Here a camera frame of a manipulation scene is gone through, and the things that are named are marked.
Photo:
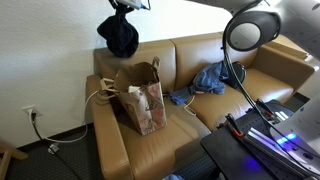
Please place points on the blue cloth scrap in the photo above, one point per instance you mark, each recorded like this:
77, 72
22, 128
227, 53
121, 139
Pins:
173, 177

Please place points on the dark ribbed cart panel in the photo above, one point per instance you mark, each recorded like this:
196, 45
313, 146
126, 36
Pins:
196, 168

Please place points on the wooden furniture leg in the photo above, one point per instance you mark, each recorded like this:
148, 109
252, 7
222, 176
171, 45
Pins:
6, 158

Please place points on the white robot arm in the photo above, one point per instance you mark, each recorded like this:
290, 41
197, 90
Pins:
256, 30

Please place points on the black clamp orange trigger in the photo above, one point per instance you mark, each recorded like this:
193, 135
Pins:
234, 126
265, 106

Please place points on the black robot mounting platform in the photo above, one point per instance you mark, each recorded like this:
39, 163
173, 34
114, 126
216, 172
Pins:
230, 156

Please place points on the tan leather couch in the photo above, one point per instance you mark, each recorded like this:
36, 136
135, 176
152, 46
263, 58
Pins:
156, 150

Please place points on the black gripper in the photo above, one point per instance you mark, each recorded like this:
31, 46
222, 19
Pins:
119, 3

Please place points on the blue denim garment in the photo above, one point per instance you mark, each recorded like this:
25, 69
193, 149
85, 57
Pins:
208, 80

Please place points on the silver aluminium rail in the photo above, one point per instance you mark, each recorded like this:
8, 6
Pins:
263, 142

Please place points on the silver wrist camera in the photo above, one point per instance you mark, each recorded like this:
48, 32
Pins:
136, 3

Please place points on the black cloth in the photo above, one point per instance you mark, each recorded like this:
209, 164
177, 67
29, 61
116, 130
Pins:
118, 35

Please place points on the white paper slip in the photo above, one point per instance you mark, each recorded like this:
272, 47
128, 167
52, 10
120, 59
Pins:
133, 89

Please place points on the light wooden side table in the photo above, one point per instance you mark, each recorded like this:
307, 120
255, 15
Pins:
290, 43

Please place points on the brown paper bag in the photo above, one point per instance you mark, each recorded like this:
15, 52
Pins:
146, 106

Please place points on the white wall outlet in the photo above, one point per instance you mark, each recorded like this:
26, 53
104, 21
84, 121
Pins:
28, 109

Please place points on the grey power adapter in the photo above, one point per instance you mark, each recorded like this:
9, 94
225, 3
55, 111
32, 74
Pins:
53, 148

